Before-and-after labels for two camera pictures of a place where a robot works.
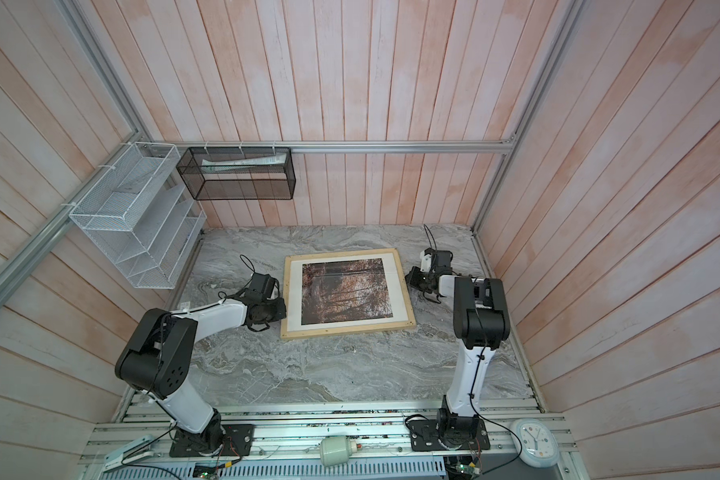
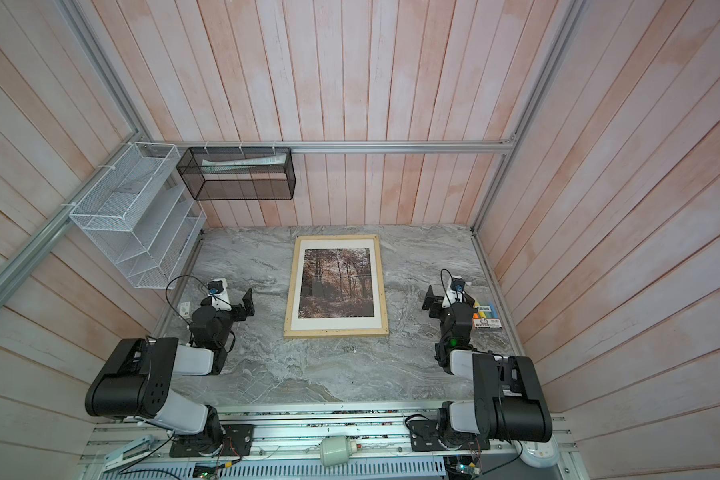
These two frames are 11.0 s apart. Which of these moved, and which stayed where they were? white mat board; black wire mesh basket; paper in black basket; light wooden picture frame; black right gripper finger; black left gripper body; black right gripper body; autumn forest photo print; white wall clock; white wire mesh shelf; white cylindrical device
Moved: black right gripper finger; autumn forest photo print; white mat board; light wooden picture frame; black left gripper body; black right gripper body
Stayed: black wire mesh basket; paper in black basket; white wall clock; white cylindrical device; white wire mesh shelf
